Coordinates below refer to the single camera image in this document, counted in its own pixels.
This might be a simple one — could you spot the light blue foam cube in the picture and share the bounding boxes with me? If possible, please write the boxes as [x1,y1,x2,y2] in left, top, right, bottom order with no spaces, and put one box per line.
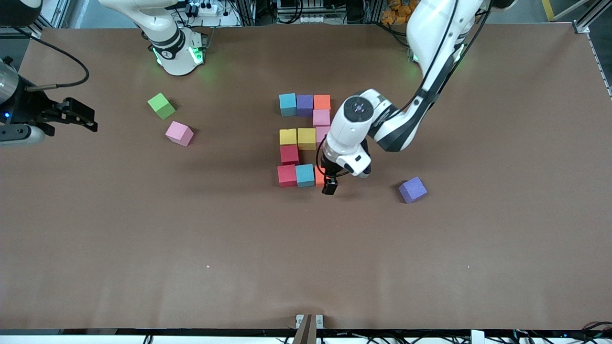
[295,164,316,188]
[279,93,297,117]

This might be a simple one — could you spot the purple foam cube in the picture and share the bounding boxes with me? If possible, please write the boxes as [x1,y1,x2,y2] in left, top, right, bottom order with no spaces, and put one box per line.
[399,176,428,204]
[296,95,315,118]

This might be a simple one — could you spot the paper table cover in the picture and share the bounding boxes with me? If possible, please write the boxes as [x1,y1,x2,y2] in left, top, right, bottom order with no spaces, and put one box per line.
[0,21,612,331]

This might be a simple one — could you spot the green foam cube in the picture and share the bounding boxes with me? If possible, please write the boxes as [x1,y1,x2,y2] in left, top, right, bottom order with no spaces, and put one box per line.
[147,93,176,120]

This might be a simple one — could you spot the electronics rack unit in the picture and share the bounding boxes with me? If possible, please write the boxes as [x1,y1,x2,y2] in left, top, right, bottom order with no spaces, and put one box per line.
[276,0,327,24]

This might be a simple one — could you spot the white power strip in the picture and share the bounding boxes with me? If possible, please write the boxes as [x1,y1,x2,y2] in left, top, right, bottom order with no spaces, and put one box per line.
[184,1,219,17]

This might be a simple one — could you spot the bag of orange items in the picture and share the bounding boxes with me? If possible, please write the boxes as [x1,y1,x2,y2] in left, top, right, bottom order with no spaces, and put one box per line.
[381,0,421,25]

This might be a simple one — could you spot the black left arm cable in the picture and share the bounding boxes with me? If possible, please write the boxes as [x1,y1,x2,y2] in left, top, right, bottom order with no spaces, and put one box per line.
[316,0,493,178]

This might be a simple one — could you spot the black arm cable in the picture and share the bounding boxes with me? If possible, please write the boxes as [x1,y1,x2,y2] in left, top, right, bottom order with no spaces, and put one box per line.
[316,0,493,178]
[14,28,90,92]

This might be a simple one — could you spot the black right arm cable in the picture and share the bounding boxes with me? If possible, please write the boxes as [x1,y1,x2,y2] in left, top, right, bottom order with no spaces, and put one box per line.
[14,28,90,92]

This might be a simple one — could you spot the aluminium frame profile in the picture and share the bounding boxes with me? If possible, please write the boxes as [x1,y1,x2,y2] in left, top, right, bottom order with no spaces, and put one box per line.
[574,0,612,34]
[0,0,41,40]

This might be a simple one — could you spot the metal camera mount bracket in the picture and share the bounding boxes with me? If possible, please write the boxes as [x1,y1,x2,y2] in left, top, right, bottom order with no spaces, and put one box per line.
[295,313,324,344]

